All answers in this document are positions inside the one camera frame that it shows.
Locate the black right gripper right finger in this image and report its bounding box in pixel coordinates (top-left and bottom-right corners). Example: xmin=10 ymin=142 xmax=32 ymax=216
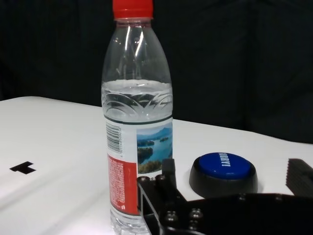
xmin=285 ymin=158 xmax=313 ymax=196

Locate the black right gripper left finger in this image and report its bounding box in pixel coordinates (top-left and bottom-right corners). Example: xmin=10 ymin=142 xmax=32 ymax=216
xmin=136 ymin=158 xmax=188 ymax=235

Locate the blue push button black base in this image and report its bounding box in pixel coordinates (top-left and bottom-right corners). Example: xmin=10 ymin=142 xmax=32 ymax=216
xmin=188 ymin=152 xmax=259 ymax=198

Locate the clear water bottle red cap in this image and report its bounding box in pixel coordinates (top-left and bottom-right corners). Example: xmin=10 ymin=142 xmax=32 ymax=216
xmin=101 ymin=0 xmax=174 ymax=235

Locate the black T tape mark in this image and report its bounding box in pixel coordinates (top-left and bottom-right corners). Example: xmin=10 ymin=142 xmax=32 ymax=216
xmin=9 ymin=161 xmax=37 ymax=175

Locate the black fabric backdrop curtain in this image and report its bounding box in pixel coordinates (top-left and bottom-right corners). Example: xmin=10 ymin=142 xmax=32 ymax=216
xmin=0 ymin=0 xmax=313 ymax=144

